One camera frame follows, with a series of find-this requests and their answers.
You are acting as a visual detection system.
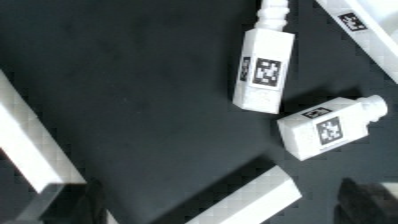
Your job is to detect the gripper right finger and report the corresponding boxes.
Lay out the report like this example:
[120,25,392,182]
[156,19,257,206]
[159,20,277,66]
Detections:
[334,178,398,224]

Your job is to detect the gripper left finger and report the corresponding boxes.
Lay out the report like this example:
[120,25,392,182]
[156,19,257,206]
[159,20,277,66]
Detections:
[1,182,106,224]

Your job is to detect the white square tabletop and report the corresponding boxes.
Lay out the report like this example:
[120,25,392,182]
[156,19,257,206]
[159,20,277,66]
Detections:
[314,0,398,84]

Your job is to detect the white table leg long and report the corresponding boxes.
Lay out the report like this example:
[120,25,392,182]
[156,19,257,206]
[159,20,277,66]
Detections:
[232,0,294,114]

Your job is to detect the white U-shaped obstacle fence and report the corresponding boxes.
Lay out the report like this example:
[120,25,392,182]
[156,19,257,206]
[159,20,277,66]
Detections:
[0,71,302,224]

